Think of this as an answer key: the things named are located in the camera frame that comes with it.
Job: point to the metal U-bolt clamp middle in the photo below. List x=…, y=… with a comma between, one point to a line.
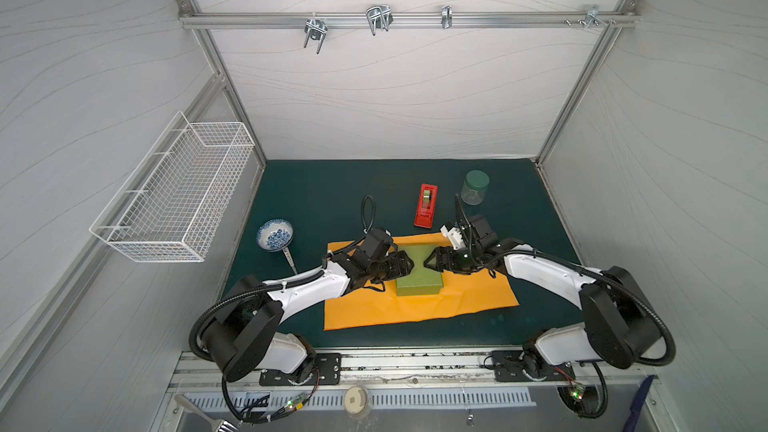
x=379, y=17

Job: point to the blue handled tool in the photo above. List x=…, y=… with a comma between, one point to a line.
x=637, y=404

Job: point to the white wire basket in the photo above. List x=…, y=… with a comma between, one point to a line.
x=169, y=208

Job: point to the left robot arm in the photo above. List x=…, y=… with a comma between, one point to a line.
x=240, y=333

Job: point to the white slotted cable duct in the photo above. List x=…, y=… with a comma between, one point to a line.
x=466, y=398

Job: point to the blue white ceramic spoon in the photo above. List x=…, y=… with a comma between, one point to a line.
x=276, y=235

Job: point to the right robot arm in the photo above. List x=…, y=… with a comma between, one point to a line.
x=619, y=326

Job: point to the metal bracket clamp right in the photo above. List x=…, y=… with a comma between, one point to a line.
x=592, y=19

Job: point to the green gift box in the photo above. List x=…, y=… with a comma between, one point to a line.
x=422, y=280

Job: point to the small metal hook clamp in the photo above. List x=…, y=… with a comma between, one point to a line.
x=446, y=17

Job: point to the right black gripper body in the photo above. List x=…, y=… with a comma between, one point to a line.
x=445, y=258

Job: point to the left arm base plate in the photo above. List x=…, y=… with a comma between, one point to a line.
x=317, y=368

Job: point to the glass jar green lid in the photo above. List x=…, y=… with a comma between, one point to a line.
x=475, y=186

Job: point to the metal U-bolt clamp left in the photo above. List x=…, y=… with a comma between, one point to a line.
x=315, y=31

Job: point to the red tape dispenser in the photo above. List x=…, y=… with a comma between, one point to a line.
x=426, y=207

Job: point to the green table mat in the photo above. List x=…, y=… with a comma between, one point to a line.
x=321, y=199

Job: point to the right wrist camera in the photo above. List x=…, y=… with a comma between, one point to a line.
x=455, y=236

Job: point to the aluminium crossbar rail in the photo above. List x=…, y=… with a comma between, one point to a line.
x=401, y=20

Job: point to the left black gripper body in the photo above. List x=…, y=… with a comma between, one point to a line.
x=376, y=272

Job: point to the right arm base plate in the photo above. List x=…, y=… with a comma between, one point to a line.
x=510, y=366

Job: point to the round white puck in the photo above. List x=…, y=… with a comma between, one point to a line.
x=357, y=402

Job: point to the metal u-bolt clamp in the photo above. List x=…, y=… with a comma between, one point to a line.
x=315, y=31
x=379, y=17

